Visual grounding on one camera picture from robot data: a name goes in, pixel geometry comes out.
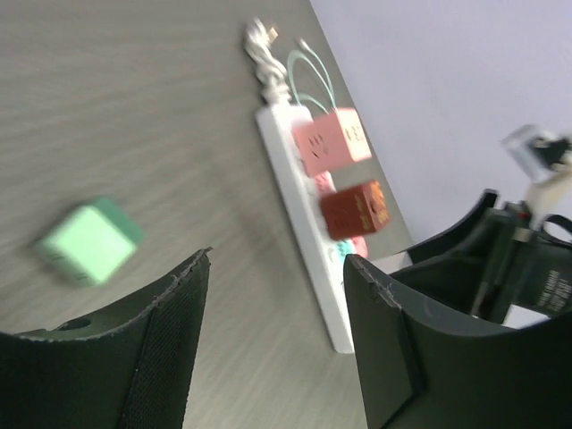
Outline white power strip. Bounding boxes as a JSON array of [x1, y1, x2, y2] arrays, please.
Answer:
[[256, 104, 354, 354]]

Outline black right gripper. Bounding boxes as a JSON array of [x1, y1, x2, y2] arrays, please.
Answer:
[[392, 189, 571, 326]]

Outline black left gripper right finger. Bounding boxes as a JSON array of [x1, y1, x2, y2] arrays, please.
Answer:
[[344, 256, 571, 428]]

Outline green USB charger plug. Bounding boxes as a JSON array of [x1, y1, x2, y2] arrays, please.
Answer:
[[34, 197, 144, 287]]

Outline pink cube adapter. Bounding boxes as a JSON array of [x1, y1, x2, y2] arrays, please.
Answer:
[[292, 108, 372, 177]]

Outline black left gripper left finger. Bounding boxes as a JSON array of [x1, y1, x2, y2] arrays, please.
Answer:
[[1, 249, 210, 428]]

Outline white charging cable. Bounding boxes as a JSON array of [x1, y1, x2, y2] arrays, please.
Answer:
[[286, 38, 341, 117]]

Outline pink small plug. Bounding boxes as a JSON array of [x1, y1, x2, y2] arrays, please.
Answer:
[[314, 172, 336, 197]]

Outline brown cube adapter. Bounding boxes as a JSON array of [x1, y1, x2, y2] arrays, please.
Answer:
[[320, 180, 391, 240]]

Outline white power strip cord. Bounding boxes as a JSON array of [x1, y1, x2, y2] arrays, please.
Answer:
[[243, 16, 290, 103]]

